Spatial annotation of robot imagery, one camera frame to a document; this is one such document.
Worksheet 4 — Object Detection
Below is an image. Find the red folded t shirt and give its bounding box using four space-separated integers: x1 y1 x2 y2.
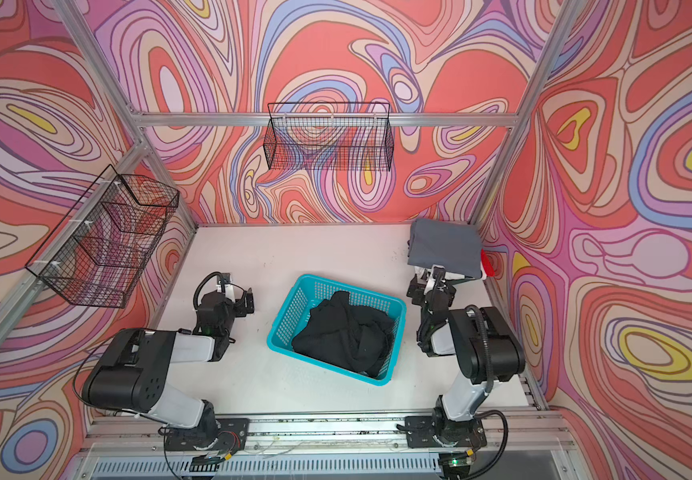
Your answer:
480 250 497 278

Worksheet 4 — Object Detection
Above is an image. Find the black wire basket back wall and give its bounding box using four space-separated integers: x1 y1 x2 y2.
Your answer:
263 101 395 172

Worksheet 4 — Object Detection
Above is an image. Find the aluminium frame crossbar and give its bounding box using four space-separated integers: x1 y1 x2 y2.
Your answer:
132 111 520 128

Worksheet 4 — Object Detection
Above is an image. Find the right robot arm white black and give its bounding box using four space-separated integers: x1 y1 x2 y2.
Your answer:
397 266 526 450

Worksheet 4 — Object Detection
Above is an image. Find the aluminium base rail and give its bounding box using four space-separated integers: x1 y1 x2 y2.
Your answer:
65 409 591 479

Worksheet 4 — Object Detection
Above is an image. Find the black t shirt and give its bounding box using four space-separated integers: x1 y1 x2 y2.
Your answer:
291 291 395 378

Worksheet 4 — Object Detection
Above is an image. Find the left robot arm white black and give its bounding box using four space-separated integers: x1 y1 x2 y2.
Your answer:
79 271 255 462

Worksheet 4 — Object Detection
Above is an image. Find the black wire basket wall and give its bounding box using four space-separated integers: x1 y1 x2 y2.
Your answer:
25 165 180 309
263 101 395 172

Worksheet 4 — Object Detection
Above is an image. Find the teal plastic basket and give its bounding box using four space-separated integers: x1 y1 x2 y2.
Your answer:
267 274 406 386

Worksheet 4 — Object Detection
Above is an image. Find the black wire basket left wall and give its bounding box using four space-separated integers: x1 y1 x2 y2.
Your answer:
25 165 180 309

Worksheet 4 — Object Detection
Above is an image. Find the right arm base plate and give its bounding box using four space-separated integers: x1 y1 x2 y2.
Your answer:
396 415 488 450

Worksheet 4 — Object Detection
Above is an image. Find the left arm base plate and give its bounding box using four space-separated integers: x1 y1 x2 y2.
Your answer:
164 417 250 453

